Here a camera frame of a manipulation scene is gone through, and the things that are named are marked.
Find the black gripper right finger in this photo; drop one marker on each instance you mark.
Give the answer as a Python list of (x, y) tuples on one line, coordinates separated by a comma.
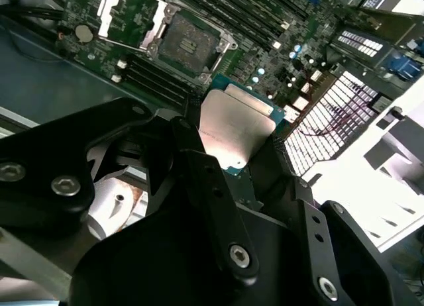
[(308, 226)]

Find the silver CPU chip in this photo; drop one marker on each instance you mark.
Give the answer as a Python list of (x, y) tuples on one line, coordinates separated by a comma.
[(232, 127)]

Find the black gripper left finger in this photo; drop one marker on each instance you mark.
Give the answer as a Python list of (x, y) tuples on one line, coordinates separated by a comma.
[(36, 147)]

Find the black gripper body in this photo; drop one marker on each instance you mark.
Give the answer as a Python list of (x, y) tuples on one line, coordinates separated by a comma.
[(149, 269)]

